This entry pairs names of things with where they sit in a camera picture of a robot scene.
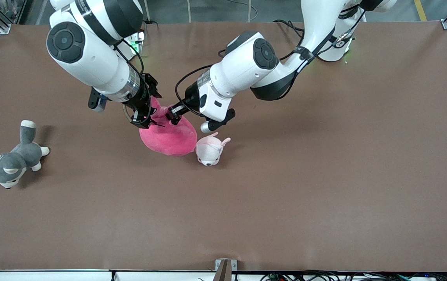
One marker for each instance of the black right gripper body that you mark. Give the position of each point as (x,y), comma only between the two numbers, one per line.
(141,102)

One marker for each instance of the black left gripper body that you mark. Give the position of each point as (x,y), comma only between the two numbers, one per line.
(190,97)

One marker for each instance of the pink round plush toy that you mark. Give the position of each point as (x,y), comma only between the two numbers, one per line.
(168,138)

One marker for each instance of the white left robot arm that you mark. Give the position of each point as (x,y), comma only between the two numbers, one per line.
(246,66)

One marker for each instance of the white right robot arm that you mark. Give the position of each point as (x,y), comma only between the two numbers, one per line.
(90,58)

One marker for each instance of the small white pink plush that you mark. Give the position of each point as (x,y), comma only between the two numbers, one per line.
(209,152)

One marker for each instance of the grey white husky plush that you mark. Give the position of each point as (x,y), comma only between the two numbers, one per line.
(14,164)

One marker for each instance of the metal table edge bracket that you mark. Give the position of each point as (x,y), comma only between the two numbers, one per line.
(223,269)

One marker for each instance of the white table edge rail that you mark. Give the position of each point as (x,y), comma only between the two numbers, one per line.
(51,275)

